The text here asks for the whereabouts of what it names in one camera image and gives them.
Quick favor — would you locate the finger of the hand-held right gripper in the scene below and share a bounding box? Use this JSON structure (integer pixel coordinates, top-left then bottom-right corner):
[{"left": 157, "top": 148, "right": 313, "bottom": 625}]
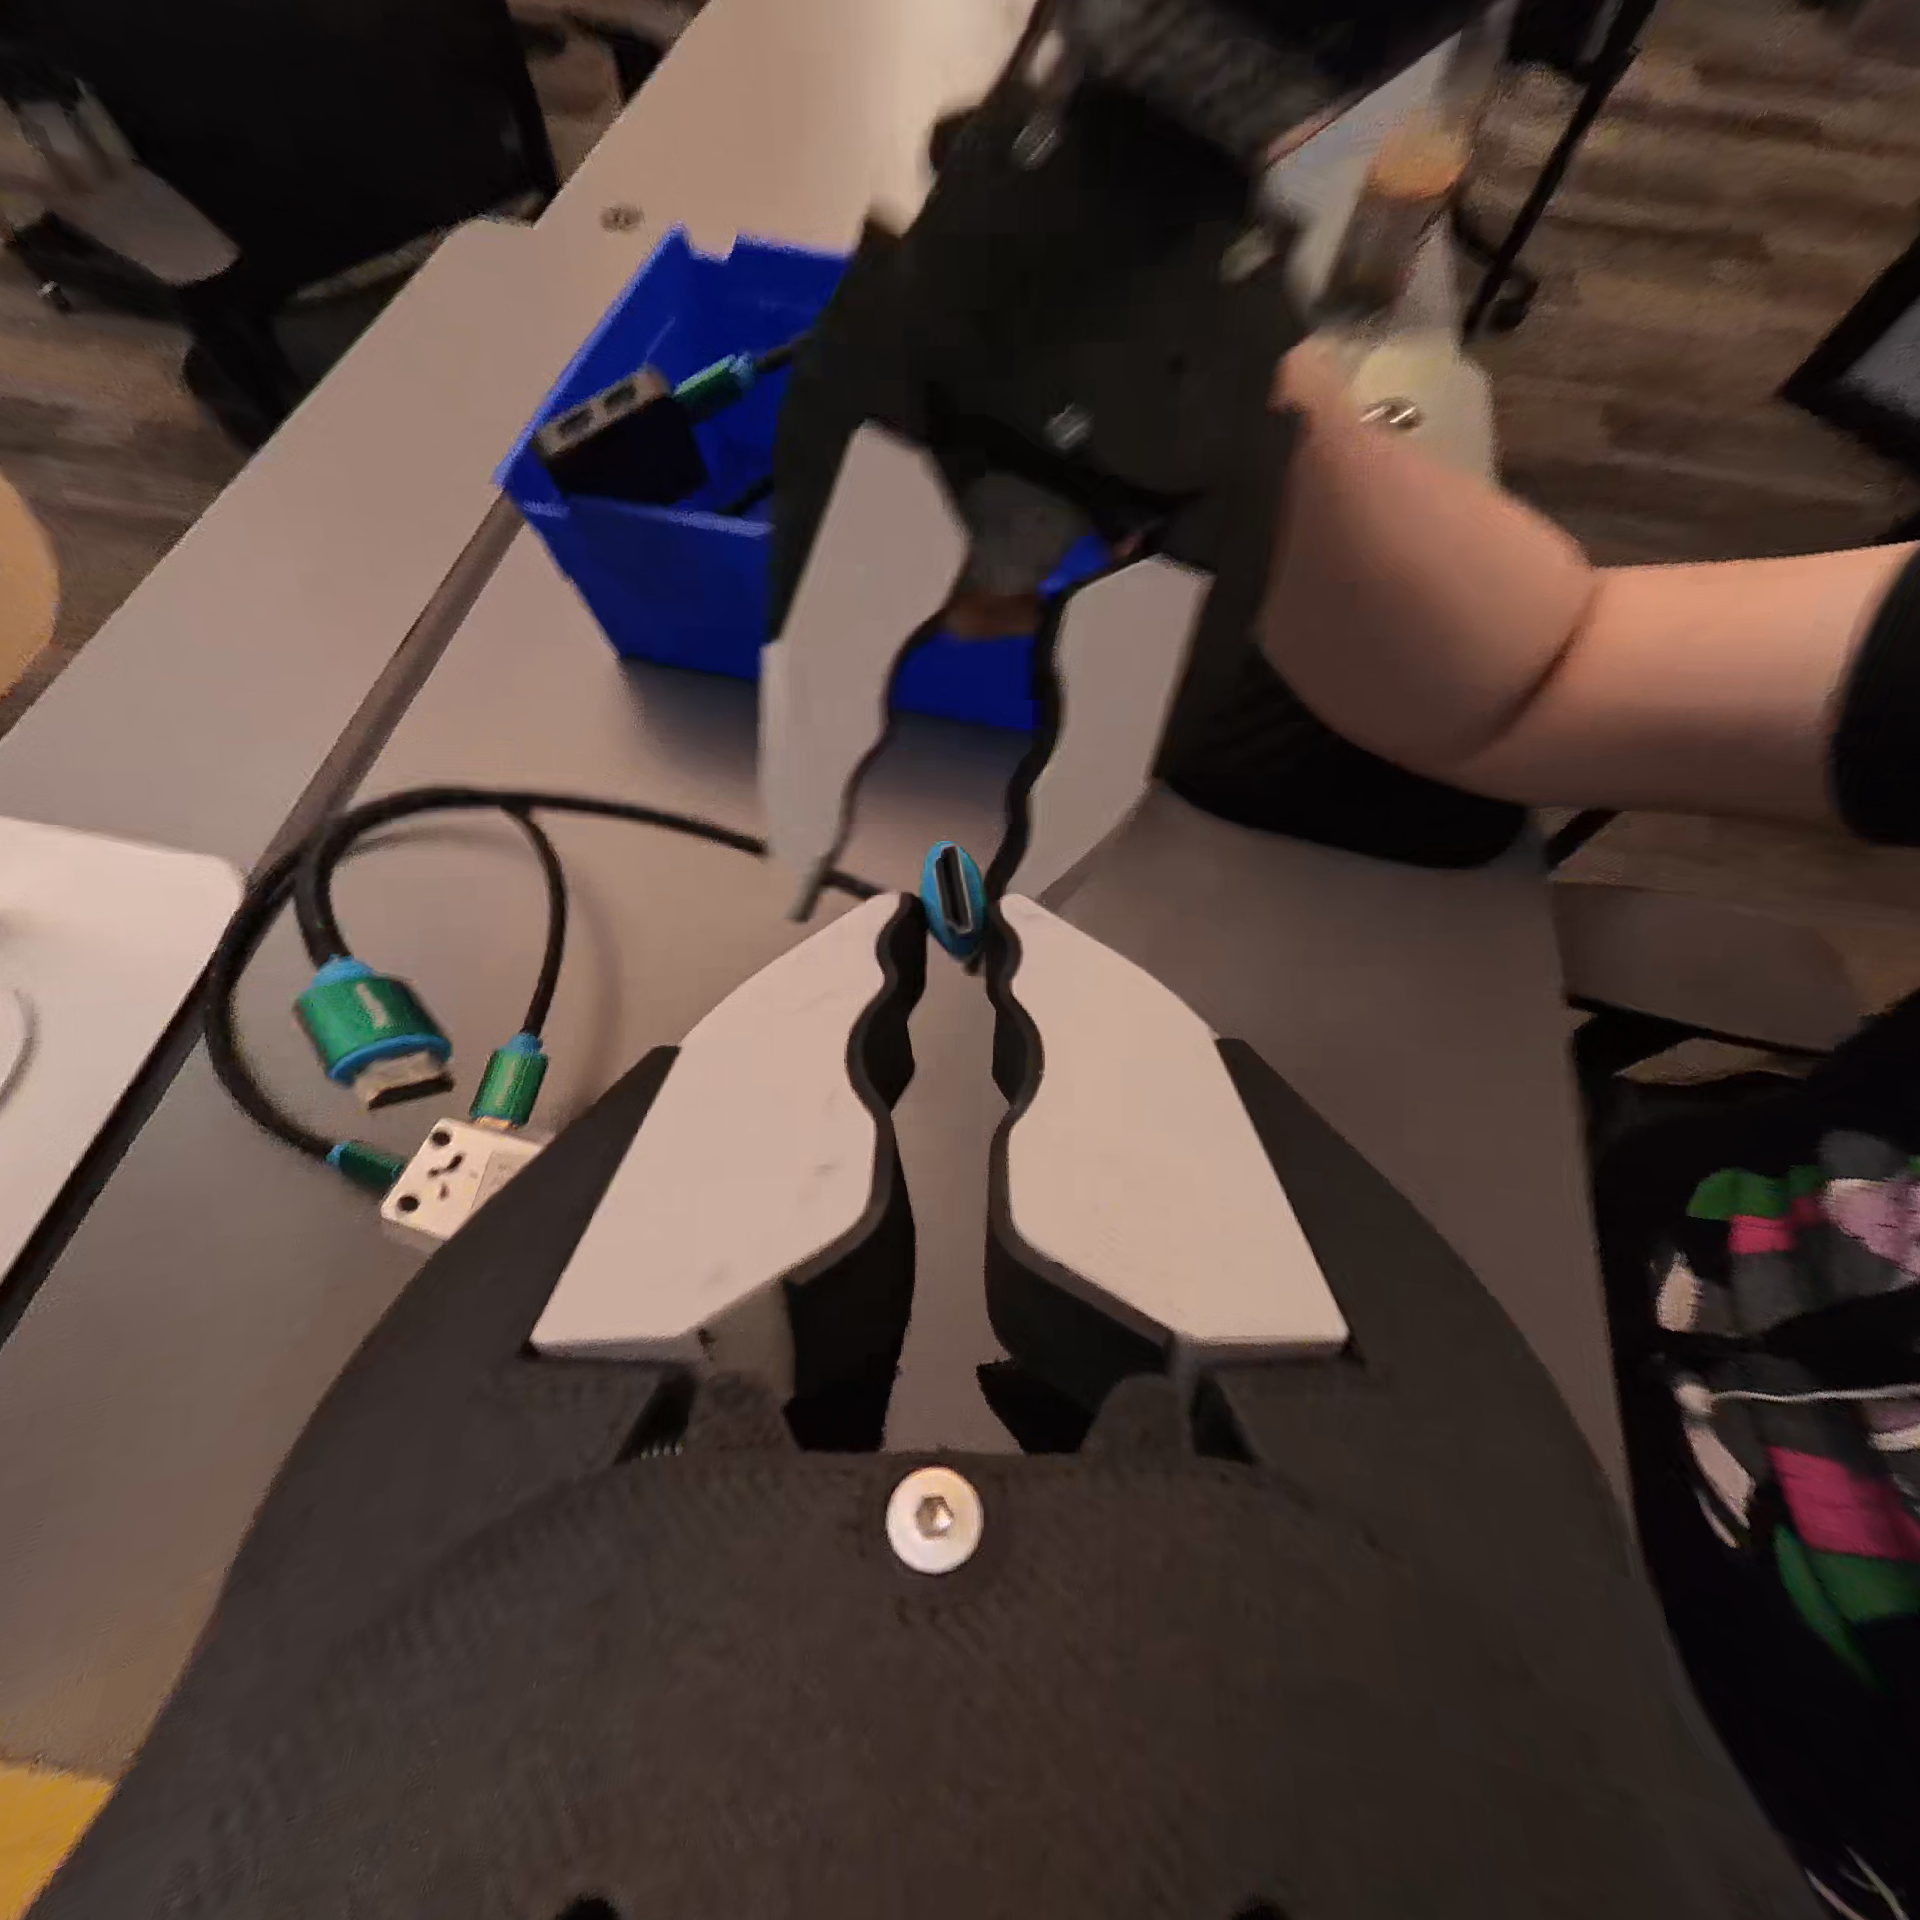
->
[
  {"left": 994, "top": 557, "right": 1218, "bottom": 911},
  {"left": 757, "top": 425, "right": 972, "bottom": 921}
]

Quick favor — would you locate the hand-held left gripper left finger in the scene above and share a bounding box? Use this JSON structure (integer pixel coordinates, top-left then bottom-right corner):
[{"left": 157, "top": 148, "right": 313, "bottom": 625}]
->
[{"left": 529, "top": 891, "right": 920, "bottom": 1361}]

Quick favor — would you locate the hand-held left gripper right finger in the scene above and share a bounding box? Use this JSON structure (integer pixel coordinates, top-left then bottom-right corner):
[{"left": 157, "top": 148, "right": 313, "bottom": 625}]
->
[{"left": 986, "top": 894, "right": 1355, "bottom": 1371}]

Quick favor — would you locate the blue plastic bin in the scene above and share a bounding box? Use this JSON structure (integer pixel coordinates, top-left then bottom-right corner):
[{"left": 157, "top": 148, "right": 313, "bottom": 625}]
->
[{"left": 495, "top": 225, "right": 1114, "bottom": 738}]

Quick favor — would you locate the silver HDMI splitter with cable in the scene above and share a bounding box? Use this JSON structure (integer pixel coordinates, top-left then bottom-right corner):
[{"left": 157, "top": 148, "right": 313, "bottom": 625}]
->
[{"left": 375, "top": 1116, "right": 548, "bottom": 1252}]

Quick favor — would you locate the black HDMI adapter box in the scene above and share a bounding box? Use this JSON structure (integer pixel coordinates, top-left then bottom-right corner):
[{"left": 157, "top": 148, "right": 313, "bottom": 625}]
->
[{"left": 531, "top": 366, "right": 709, "bottom": 505}]

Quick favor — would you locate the yellow plastic bin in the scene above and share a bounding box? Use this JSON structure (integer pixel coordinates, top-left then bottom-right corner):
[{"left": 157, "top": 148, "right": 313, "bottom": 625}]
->
[{"left": 0, "top": 1764, "right": 116, "bottom": 1920}]

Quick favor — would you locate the person's right forearm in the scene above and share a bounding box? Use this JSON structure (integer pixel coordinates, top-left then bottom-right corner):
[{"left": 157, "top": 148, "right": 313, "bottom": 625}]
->
[{"left": 1258, "top": 342, "right": 1878, "bottom": 822}]

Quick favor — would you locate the black office chair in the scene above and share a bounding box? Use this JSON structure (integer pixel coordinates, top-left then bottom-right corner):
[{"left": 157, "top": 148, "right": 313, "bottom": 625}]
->
[{"left": 0, "top": 0, "right": 560, "bottom": 450}]

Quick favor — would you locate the framed square-marker sign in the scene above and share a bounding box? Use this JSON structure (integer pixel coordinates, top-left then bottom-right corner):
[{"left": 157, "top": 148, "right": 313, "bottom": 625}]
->
[{"left": 1777, "top": 248, "right": 1920, "bottom": 468}]

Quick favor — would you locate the white rounded base plate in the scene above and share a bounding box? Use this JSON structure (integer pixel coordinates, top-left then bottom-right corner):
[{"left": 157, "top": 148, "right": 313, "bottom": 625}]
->
[{"left": 0, "top": 817, "right": 244, "bottom": 1282}]

